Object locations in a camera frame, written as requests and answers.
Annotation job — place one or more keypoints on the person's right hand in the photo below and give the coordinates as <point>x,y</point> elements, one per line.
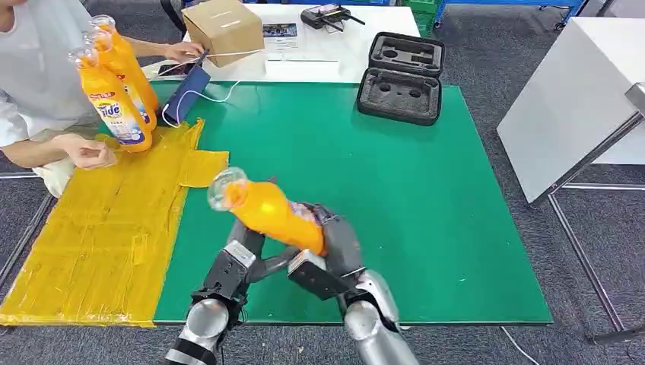
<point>88,151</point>

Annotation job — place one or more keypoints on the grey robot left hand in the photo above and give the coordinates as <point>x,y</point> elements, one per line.
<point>252,242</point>

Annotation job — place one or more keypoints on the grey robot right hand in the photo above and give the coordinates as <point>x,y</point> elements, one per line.
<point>342,247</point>

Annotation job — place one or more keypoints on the person's left hand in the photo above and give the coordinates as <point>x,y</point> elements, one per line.
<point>184,52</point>

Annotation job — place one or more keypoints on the black smartphone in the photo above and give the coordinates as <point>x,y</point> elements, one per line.
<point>176,69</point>

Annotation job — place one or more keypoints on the brown cardboard box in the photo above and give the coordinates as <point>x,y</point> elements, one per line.
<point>224,30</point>

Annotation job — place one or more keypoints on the blue pouch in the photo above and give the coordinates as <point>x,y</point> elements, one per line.
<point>186,98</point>

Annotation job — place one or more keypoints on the yellow plastic sheet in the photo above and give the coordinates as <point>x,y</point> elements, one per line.
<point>101,237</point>

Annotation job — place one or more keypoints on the green table mat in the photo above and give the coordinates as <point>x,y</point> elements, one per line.
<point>312,151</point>

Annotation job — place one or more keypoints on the person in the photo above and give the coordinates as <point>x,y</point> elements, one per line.
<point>30,65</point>

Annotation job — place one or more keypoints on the flat white box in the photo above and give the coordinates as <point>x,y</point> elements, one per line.
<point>302,70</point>

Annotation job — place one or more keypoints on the black remote controller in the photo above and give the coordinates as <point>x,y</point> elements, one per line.
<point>325,15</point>

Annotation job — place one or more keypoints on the white table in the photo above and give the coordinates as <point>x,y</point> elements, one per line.
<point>347,45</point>

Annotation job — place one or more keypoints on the black foam-lined case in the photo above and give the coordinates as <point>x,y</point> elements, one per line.
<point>400,80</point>

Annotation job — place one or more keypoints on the green plastic crate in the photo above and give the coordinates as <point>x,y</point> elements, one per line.
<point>423,12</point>

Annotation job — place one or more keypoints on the large white tabletop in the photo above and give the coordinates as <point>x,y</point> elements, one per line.
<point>569,100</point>

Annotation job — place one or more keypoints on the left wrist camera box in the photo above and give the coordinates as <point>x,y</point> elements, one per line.
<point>227,274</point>

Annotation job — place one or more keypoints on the grey metal floor rail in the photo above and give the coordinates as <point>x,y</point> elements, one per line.
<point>22,237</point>

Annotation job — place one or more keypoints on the metal table frame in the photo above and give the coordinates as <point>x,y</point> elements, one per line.
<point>587,262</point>

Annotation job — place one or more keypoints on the blue metal frame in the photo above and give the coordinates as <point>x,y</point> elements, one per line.
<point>529,3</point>

